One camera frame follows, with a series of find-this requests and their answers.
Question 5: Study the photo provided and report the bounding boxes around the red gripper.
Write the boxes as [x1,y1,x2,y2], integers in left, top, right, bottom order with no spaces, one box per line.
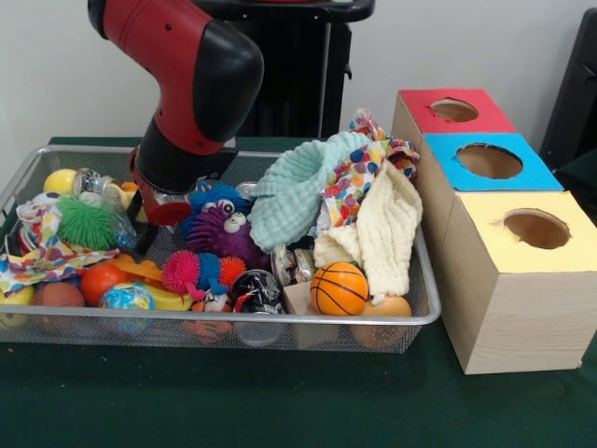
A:
[125,161,193,257]

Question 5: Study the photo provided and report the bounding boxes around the clear packet with coloured print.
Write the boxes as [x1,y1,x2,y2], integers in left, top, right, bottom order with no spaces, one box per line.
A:
[111,209,139,251]

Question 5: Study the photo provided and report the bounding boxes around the mint muslin cloth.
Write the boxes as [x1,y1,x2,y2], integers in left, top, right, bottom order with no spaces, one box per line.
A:
[249,131,370,251]

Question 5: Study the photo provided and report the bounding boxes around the cream muslin cloth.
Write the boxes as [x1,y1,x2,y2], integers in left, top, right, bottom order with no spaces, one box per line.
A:
[312,162,424,298]

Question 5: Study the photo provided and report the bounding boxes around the colourful dotted cloth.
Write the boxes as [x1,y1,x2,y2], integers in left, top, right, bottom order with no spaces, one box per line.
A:
[349,107,423,181]
[321,144,397,228]

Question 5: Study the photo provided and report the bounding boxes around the shallow clear mesh bin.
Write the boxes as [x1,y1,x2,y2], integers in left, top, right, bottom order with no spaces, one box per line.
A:
[0,144,442,355]

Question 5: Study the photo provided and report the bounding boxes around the wooden box with three holes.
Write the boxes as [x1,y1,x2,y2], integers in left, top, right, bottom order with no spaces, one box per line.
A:
[387,87,597,376]

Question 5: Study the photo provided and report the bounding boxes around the large green spiky ball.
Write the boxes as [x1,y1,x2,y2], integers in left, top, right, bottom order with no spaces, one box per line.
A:
[55,195,118,251]

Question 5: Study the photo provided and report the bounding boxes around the purple spiky monster toy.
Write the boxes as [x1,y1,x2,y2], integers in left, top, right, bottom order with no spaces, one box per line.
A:
[179,204,271,270]

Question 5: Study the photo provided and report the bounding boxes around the multicolour spiky caterpillar toy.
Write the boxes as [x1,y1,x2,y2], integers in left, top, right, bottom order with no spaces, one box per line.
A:
[162,250,247,300]

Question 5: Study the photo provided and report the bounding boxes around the blue spiky ball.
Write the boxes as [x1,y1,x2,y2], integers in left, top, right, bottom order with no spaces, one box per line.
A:
[188,181,253,216]

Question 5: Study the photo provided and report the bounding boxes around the white colourful patterned cloth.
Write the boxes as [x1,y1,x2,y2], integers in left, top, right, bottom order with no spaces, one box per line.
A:
[0,193,120,298]

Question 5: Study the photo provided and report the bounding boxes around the orange toy basketball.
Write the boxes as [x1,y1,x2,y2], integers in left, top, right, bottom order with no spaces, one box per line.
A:
[310,260,369,317]

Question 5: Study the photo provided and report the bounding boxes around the dark green tablecloth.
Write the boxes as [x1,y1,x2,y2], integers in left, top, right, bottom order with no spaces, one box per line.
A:
[0,134,597,448]

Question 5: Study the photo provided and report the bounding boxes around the side table with green cloth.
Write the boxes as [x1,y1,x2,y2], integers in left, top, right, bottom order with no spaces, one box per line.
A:
[552,147,597,200]

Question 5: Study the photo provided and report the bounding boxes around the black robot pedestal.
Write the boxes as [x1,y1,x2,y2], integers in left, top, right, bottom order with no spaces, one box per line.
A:
[195,0,377,138]

